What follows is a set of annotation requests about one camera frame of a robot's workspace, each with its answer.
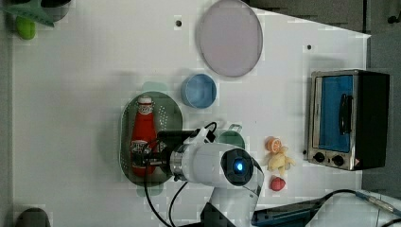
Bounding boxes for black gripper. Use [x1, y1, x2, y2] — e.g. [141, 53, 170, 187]
[130, 131, 196, 182]

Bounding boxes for red ketchup bottle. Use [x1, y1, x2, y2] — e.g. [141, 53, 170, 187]
[131, 96, 156, 177]

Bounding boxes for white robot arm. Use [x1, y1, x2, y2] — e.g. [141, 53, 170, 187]
[130, 128, 264, 227]

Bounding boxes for green oval strainer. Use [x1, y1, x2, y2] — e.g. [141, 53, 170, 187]
[119, 81, 183, 198]

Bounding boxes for blue bowl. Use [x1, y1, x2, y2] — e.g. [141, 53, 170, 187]
[181, 74, 217, 109]

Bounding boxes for green mug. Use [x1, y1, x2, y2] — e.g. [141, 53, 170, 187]
[216, 124, 246, 149]

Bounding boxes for orange slice toy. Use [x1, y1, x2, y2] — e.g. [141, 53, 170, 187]
[266, 137, 282, 153]

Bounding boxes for peeled banana toy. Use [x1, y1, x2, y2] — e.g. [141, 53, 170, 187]
[268, 147, 296, 177]

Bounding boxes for large strawberry toy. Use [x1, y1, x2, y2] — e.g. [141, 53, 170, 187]
[270, 177, 286, 191]

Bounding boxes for lilac round plate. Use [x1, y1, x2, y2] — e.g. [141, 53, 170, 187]
[198, 0, 263, 77]

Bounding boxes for black toaster oven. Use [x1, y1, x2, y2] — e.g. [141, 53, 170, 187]
[307, 69, 390, 171]

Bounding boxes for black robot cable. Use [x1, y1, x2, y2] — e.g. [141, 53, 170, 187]
[143, 121, 218, 227]

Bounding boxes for black cylinder post lower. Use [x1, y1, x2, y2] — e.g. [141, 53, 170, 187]
[14, 208, 51, 227]

